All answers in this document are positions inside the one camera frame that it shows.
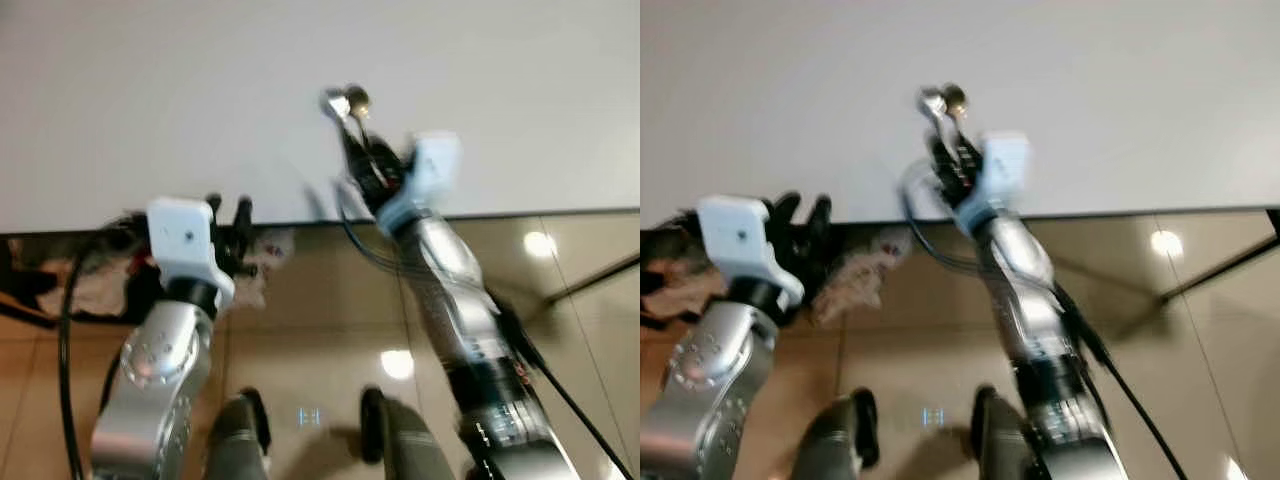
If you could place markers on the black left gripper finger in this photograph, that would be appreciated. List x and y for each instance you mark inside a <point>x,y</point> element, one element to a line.
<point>243,212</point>
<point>213,210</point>
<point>821,215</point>
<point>787,212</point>

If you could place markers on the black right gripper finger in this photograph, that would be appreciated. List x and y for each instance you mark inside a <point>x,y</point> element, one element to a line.
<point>370,133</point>
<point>941,133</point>
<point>964,130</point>
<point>351,137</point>

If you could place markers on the silver metal spoon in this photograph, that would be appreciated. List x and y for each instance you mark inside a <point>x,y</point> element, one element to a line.
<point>334,103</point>
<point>932,101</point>

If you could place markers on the dark golden metal spoon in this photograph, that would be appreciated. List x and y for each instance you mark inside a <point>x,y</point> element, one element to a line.
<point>956,97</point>
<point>357,98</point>

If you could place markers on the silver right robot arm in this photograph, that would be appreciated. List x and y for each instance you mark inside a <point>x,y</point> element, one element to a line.
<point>450,290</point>
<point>1030,300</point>

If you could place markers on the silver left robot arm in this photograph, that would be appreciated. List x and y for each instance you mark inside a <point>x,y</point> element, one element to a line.
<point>700,390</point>
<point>150,380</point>

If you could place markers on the crumpled patterned cloth pile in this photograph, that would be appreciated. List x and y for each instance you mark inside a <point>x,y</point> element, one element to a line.
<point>95,290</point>
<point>855,270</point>

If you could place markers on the robot left leg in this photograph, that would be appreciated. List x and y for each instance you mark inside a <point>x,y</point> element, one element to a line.
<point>830,445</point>
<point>235,445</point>

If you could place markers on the robot leg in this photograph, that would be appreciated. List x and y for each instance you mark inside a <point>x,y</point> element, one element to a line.
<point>410,445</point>
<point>1005,440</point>
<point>235,445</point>
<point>830,445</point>

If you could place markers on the black table leg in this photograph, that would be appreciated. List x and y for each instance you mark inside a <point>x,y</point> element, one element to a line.
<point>1220,265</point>
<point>600,275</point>

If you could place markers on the robot right leg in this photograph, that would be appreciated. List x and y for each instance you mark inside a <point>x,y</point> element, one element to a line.
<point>1005,440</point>
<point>410,445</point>

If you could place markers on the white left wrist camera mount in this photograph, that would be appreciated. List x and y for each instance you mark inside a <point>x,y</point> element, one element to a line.
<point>185,240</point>
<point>740,240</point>

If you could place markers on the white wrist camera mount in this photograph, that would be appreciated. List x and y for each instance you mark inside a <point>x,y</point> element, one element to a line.
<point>435,165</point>
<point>185,240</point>
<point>740,240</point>
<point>1005,165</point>

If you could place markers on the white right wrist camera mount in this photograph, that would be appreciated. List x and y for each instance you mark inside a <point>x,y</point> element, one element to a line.
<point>435,165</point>
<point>1005,165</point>

